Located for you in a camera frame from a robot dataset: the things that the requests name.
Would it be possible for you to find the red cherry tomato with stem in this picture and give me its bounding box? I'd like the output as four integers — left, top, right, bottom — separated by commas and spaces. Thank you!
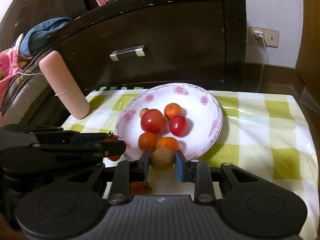
103, 132, 121, 162

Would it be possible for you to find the dark wooden drawer cabinet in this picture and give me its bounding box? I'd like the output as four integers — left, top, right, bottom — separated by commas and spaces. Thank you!
50, 0, 247, 90

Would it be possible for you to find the brown longan cluster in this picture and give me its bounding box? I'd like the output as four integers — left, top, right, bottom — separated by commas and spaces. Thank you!
150, 147, 175, 173

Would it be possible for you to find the blue cloth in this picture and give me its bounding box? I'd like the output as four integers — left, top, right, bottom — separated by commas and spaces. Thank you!
19, 17, 72, 57

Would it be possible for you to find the grey padded cushion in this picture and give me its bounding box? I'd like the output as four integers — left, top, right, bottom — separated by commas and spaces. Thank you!
1, 48, 52, 127

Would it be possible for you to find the white floral ceramic plate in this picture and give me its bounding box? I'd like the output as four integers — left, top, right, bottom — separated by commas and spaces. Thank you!
114, 82, 224, 161

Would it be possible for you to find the white charger cable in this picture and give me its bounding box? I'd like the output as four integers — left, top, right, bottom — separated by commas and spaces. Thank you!
255, 37, 267, 93

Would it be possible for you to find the beige wall socket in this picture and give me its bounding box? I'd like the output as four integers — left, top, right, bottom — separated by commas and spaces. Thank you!
248, 27, 280, 48

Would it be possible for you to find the large red tomato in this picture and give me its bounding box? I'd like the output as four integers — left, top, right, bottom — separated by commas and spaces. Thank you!
140, 109, 167, 134

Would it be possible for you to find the white charger plug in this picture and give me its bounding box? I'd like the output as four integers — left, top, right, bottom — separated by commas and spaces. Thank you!
253, 30, 264, 38

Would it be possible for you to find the pink ribbed cylindrical case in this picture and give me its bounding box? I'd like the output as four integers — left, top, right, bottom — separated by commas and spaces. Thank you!
39, 50, 90, 119

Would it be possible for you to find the pink floral bedding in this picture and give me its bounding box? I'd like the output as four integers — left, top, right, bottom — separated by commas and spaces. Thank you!
0, 34, 33, 105

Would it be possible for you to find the tan longan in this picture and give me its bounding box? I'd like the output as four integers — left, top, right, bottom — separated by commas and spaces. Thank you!
139, 108, 149, 118

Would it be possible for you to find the brown wooden wardrobe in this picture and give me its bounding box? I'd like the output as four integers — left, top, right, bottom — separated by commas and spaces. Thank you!
296, 0, 319, 92

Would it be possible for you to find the orange tangerine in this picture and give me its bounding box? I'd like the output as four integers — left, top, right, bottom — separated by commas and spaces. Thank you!
164, 103, 182, 120
156, 137, 180, 152
138, 132, 158, 153

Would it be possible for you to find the silver drawer handle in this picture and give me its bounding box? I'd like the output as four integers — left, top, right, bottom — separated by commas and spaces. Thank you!
110, 46, 145, 62

